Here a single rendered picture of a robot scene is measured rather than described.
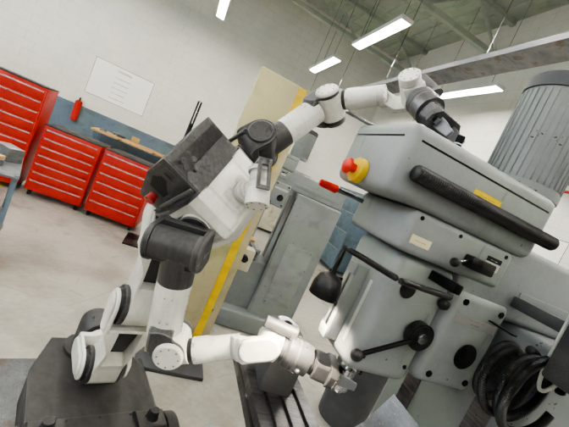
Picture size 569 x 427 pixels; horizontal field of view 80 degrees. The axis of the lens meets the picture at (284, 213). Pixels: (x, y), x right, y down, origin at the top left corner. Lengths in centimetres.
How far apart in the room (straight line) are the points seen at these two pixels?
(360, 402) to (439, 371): 207
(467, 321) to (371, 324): 26
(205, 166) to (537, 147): 85
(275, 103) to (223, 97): 732
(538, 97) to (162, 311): 111
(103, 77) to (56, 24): 141
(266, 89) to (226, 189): 166
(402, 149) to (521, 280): 52
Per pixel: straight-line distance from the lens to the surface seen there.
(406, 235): 80
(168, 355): 98
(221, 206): 92
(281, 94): 256
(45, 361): 184
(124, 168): 534
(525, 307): 108
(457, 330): 100
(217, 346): 99
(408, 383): 140
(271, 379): 132
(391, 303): 87
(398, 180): 74
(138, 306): 134
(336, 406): 313
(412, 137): 76
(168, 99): 978
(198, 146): 94
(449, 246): 88
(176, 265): 86
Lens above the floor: 168
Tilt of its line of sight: 6 degrees down
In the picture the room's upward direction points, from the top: 24 degrees clockwise
